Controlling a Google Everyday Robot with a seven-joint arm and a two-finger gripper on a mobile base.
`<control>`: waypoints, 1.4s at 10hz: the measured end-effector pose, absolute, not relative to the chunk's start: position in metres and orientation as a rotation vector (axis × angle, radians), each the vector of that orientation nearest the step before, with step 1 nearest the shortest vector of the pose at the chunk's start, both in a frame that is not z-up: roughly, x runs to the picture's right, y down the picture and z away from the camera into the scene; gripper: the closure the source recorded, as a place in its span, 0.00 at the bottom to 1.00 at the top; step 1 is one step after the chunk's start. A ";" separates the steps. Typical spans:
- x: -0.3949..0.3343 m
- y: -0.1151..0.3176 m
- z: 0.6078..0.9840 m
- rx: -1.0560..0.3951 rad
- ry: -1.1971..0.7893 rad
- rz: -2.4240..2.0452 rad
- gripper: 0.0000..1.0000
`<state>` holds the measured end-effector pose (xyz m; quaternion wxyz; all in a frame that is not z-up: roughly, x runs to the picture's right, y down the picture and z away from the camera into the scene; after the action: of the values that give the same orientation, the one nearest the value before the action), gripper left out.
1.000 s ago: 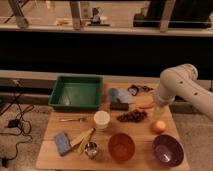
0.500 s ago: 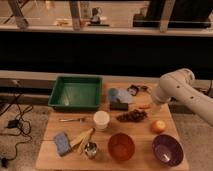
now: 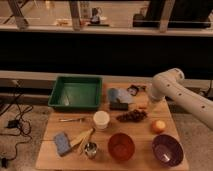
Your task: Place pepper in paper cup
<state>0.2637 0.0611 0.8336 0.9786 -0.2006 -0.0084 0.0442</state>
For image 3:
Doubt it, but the dark grape bunch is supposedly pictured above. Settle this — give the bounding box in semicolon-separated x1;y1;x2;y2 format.
116;110;147;122

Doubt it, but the white paper cup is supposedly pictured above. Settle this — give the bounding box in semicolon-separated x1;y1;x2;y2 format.
93;111;110;130

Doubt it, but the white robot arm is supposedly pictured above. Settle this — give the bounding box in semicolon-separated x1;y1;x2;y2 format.
147;68;213;130

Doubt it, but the blue cloth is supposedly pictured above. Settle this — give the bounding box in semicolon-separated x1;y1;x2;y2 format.
107;88;133;104

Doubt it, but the small metal cup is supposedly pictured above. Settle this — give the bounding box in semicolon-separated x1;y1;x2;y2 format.
84;142;97;159

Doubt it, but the blue sponge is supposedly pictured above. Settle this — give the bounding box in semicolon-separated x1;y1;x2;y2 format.
54;132;71;156

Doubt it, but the wooden board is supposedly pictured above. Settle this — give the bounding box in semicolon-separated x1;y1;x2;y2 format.
36;83;189;171

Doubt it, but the silver fork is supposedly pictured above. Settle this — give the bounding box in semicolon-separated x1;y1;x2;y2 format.
59;117;85;122

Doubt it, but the yellow orange apple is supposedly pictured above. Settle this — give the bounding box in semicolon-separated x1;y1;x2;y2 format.
151;120;166;134

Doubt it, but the black block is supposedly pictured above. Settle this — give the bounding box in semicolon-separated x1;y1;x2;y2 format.
109;102;129;111

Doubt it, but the green plastic tray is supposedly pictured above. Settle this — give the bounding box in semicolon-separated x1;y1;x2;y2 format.
48;76;102;111

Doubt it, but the orange plastic bowl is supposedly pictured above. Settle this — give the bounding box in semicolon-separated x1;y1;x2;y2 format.
107;133;135;162

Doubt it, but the black power cable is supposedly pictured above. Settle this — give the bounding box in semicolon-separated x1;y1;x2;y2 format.
0;93;34;168

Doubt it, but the purple plastic bowl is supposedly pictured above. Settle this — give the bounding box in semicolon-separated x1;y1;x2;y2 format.
152;134;184;167

